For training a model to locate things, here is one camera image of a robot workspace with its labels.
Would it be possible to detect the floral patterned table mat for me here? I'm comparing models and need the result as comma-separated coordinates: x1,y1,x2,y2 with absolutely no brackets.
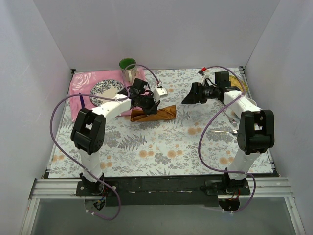
48,67,276,177

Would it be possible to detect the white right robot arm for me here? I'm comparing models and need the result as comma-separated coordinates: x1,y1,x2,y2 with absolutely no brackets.
182,71,274,195

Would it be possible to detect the orange cloth napkin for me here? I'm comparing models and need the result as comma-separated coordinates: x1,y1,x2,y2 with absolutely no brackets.
130,105,177,122

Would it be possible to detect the green inside floral mug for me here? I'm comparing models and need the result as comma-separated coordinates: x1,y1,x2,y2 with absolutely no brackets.
119,58,137,85

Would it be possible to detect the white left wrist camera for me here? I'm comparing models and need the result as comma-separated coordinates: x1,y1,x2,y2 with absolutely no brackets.
153,86,168,102

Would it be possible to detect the woven bamboo basket tray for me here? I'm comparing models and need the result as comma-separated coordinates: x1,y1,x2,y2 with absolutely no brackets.
229,75,248,93

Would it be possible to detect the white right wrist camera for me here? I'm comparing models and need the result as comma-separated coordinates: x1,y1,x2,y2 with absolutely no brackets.
198,67,210,84

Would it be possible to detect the blue floral ceramic plate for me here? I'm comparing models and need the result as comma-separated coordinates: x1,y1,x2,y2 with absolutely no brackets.
90,79,124,99

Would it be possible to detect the pink cloth placemat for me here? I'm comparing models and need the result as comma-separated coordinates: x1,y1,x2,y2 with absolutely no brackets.
69,68,146,122

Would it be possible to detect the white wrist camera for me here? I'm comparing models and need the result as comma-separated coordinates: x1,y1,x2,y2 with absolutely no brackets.
153,86,168,102
198,67,210,84

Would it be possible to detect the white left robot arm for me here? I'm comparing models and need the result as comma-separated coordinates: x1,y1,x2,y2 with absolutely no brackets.
70,78,167,196

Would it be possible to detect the purple plastic knife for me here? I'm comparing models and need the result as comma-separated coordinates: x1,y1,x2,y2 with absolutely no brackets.
79,93,85,108

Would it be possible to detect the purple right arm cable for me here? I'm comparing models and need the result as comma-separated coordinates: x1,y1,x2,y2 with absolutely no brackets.
198,65,256,213

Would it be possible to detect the silver metal fork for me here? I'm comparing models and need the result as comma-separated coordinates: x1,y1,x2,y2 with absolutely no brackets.
219,102,237,127

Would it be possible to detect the silver metal spoon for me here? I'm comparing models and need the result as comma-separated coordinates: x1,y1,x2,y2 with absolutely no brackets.
210,129,238,135

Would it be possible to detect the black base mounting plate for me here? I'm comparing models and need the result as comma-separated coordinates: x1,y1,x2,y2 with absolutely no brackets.
76,175,252,207

